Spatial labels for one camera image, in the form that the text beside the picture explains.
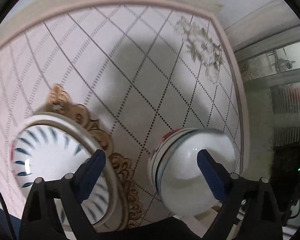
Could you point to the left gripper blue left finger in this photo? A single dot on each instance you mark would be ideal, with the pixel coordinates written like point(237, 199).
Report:
point(40, 218)

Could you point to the floral diamond pattern table mat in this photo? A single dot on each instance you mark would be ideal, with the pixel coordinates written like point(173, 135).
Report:
point(133, 71)

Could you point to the glass sliding door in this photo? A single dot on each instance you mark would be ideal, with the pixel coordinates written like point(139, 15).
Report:
point(266, 43)

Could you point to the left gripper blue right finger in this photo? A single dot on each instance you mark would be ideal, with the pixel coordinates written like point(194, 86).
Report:
point(261, 219)

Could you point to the white bowl colourful dots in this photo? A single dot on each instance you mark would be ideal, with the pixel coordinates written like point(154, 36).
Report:
point(159, 151)

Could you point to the white bowl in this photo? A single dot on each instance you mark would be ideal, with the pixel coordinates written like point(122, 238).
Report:
point(182, 186)

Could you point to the white plate grey floral rim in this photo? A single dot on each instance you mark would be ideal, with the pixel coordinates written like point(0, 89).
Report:
point(108, 222)

